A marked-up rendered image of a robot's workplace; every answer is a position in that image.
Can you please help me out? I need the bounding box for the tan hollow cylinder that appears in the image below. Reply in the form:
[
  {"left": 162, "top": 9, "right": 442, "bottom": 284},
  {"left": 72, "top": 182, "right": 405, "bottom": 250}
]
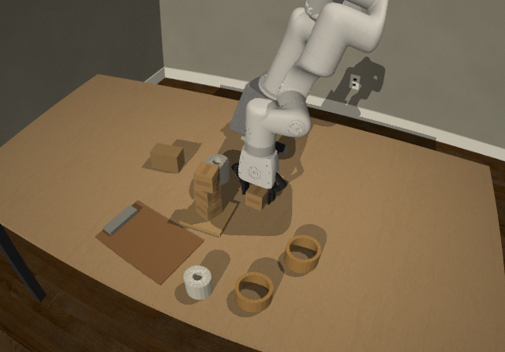
[{"left": 284, "top": 235, "right": 321, "bottom": 273}]

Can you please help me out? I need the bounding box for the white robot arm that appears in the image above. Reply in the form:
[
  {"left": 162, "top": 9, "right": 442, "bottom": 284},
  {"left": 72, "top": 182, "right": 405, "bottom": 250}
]
[{"left": 241, "top": 0, "right": 389, "bottom": 157}]

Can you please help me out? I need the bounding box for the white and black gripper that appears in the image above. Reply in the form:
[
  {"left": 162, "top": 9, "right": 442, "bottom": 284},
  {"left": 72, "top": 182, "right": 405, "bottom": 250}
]
[{"left": 231, "top": 146, "right": 287, "bottom": 204}]

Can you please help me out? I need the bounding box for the brown cardboard box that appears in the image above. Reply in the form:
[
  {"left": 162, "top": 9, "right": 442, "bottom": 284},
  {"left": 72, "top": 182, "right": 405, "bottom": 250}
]
[
  {"left": 193, "top": 183, "right": 222, "bottom": 208},
  {"left": 193, "top": 162, "right": 220, "bottom": 193},
  {"left": 245, "top": 184, "right": 269, "bottom": 211},
  {"left": 195, "top": 199, "right": 223, "bottom": 221}
]

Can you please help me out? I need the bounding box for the brown wooden ring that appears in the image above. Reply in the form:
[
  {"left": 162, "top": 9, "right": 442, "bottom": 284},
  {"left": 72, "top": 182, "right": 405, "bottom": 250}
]
[{"left": 234, "top": 272, "right": 273, "bottom": 313}]

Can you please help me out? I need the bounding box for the grey cylinder with central hole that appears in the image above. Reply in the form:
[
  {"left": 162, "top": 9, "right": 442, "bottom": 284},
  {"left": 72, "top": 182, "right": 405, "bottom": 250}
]
[
  {"left": 204, "top": 154, "right": 230, "bottom": 185},
  {"left": 184, "top": 265, "right": 213, "bottom": 300}
]

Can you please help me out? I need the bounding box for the brown cardboard carton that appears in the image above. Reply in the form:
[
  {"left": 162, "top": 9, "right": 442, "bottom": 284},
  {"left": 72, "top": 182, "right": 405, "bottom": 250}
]
[{"left": 150, "top": 143, "right": 185, "bottom": 174}]

